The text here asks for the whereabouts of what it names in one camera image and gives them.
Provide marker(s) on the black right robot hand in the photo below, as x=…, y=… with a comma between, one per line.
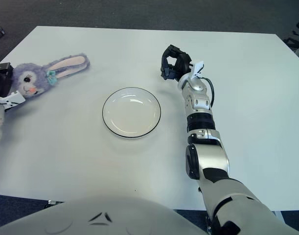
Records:
x=182, y=63

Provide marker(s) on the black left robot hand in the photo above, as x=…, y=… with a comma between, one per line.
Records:
x=2, y=83

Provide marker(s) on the purple plush bunny doll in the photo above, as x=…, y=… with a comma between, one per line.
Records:
x=29, y=73

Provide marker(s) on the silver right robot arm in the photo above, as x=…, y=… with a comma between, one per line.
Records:
x=208, y=151

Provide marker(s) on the white plate black rim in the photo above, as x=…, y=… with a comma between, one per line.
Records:
x=131, y=115

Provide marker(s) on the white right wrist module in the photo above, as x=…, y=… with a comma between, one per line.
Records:
x=197, y=68

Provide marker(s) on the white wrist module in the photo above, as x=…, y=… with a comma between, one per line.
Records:
x=14, y=99
x=197, y=68

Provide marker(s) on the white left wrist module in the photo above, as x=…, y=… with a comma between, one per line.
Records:
x=14, y=99

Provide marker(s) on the black office chair base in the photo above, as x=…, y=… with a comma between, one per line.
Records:
x=293, y=42

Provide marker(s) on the silver robot torso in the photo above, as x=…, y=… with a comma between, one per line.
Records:
x=102, y=215

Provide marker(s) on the white table leg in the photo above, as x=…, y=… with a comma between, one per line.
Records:
x=277, y=216

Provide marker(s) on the black metal bracket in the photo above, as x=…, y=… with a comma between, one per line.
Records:
x=208, y=224

